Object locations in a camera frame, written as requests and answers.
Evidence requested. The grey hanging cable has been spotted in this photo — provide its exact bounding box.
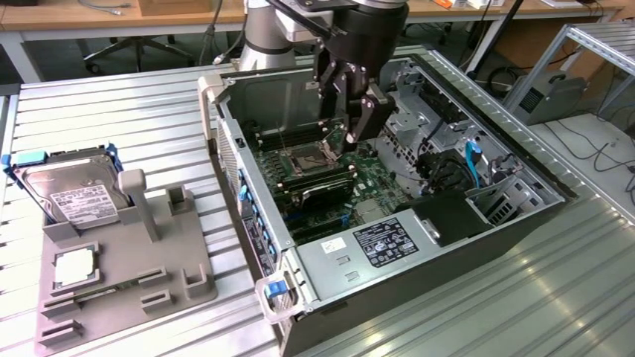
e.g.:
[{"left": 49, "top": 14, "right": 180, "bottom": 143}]
[{"left": 197, "top": 0, "right": 249, "bottom": 66}]

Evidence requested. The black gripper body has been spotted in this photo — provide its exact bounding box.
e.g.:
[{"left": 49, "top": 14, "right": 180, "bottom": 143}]
[{"left": 324, "top": 3, "right": 411, "bottom": 74}]

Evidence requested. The black wire bundle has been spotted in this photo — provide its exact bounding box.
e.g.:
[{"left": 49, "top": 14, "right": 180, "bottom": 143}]
[{"left": 413, "top": 148, "right": 471, "bottom": 196}]

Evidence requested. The silver CPU chip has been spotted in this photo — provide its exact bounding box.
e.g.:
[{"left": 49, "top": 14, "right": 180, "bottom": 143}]
[{"left": 52, "top": 251, "right": 99, "bottom": 289}]

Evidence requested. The blue SATA wire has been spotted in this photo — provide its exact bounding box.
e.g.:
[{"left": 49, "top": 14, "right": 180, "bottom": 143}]
[{"left": 463, "top": 139, "right": 485, "bottom": 190}]

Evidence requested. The grey parts rack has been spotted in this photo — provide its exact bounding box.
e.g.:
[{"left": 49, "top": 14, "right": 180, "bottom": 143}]
[{"left": 33, "top": 169, "right": 220, "bottom": 353}]

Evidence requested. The black plastic shroud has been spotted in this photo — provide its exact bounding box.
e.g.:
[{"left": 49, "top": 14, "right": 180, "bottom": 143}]
[{"left": 409, "top": 189, "right": 495, "bottom": 247}]

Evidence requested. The grey control box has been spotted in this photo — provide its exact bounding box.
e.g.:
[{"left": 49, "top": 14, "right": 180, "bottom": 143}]
[{"left": 515, "top": 74, "right": 591, "bottom": 126}]

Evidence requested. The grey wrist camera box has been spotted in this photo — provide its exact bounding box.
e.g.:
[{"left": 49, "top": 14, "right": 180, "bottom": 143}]
[{"left": 275, "top": 9, "right": 335, "bottom": 42}]

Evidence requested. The silver socket cover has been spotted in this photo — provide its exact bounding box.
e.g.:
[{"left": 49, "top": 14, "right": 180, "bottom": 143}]
[{"left": 320, "top": 124, "right": 344, "bottom": 156}]

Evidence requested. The silver chipset heatsink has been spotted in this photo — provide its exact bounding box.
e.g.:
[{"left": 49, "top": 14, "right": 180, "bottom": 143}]
[{"left": 355, "top": 202, "right": 391, "bottom": 221}]

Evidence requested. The long wooden desk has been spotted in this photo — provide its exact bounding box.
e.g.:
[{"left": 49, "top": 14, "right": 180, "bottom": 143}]
[{"left": 0, "top": 0, "right": 624, "bottom": 42}]

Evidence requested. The silver drive cage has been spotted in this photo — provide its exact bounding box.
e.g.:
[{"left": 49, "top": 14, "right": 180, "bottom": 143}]
[{"left": 381, "top": 59, "right": 497, "bottom": 157}]

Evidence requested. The green motherboard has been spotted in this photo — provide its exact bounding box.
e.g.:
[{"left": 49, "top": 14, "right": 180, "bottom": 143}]
[{"left": 252, "top": 118, "right": 412, "bottom": 242}]

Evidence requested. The blue disk caddy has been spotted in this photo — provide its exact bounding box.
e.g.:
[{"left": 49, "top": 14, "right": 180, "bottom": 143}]
[{"left": 0, "top": 145, "right": 124, "bottom": 220}]

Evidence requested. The black floor cable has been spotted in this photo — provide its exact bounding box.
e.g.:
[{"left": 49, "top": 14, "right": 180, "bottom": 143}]
[{"left": 543, "top": 120, "right": 635, "bottom": 176}]

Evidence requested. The open black PC case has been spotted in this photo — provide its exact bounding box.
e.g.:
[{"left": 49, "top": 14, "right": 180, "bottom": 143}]
[{"left": 196, "top": 50, "right": 579, "bottom": 357}]

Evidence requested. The grey cable on desk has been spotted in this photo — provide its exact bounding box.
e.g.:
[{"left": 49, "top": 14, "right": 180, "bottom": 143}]
[{"left": 76, "top": 0, "right": 133, "bottom": 16}]

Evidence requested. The black office chair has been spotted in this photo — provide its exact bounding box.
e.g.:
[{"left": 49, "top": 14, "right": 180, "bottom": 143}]
[{"left": 81, "top": 33, "right": 196, "bottom": 74}]

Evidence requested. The black cable coil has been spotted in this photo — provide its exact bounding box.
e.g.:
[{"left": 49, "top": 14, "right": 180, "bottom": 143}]
[{"left": 487, "top": 65, "right": 516, "bottom": 94}]

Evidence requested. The grey power supply unit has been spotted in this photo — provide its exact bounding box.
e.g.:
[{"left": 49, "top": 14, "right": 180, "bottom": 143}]
[{"left": 289, "top": 208, "right": 443, "bottom": 303}]

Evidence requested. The brown cardboard box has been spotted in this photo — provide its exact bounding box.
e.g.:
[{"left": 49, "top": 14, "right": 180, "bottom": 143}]
[{"left": 137, "top": 0, "right": 219, "bottom": 18}]

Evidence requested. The long black expansion slot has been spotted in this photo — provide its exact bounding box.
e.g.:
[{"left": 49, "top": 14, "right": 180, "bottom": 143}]
[
  {"left": 292, "top": 225, "right": 348, "bottom": 242},
  {"left": 288, "top": 218, "right": 344, "bottom": 232}
]

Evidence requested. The aluminium frame rack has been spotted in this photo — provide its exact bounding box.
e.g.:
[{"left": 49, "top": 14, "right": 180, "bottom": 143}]
[{"left": 503, "top": 22, "right": 635, "bottom": 120}]

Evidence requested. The black NVIDIA graphics card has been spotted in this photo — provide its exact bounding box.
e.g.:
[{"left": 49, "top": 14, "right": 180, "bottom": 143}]
[{"left": 280, "top": 176, "right": 356, "bottom": 212}]

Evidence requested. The black RAM slot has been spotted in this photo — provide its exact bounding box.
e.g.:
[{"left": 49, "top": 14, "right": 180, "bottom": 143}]
[
  {"left": 253, "top": 127, "right": 321, "bottom": 144},
  {"left": 256, "top": 133, "right": 321, "bottom": 149},
  {"left": 255, "top": 130, "right": 321, "bottom": 147},
  {"left": 280, "top": 170, "right": 356, "bottom": 189},
  {"left": 277, "top": 167, "right": 357, "bottom": 186},
  {"left": 257, "top": 136, "right": 323, "bottom": 152}
]

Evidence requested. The green RAM stick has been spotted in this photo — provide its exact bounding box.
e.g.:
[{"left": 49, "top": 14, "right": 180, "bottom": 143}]
[{"left": 73, "top": 280, "right": 145, "bottom": 298}]

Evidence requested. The CPU socket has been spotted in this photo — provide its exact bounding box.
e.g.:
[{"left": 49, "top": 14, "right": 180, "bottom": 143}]
[{"left": 284, "top": 144, "right": 331, "bottom": 178}]

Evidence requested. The silver hard disk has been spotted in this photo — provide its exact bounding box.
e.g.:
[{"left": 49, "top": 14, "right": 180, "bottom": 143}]
[{"left": 12, "top": 155, "right": 129, "bottom": 231}]

